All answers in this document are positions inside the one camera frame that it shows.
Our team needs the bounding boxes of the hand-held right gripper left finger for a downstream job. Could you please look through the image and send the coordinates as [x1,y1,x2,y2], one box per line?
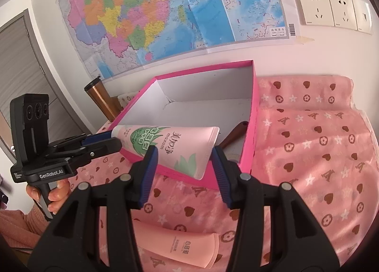
[27,145,159,272]

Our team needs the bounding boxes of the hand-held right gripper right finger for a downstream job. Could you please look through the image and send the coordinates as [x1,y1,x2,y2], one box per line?
[213,145,341,272]

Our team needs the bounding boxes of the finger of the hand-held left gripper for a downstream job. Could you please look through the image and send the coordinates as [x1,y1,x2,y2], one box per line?
[62,137,122,169]
[52,131,114,149]

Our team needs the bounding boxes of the pale pink tube green leaves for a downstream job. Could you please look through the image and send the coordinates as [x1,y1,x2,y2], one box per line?
[111,124,220,180]

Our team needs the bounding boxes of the pink cardboard box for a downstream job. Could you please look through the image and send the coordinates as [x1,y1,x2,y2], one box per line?
[108,59,259,191]

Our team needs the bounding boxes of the person's left forearm pink sleeve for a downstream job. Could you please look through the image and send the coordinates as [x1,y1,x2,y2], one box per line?
[0,204,49,249]

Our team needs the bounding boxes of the person's left hand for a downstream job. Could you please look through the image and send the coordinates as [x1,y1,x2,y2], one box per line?
[26,179,72,213]

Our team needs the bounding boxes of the copper tumbler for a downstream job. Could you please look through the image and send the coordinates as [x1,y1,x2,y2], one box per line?
[84,76,123,121]

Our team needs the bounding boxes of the grey door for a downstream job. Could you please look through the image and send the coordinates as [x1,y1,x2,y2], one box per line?
[0,9,89,154]

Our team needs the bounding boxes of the pink printed cloth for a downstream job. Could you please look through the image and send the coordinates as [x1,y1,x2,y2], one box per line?
[69,75,379,272]

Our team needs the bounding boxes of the brown wooden handle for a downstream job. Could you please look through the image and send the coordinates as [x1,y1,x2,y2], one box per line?
[219,121,248,150]

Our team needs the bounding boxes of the colourful wall map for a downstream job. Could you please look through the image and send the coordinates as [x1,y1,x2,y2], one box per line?
[56,0,301,79]

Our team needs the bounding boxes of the white wall socket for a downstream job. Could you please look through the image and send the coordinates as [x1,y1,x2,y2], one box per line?
[352,0,373,34]
[327,0,357,28]
[293,0,332,26]

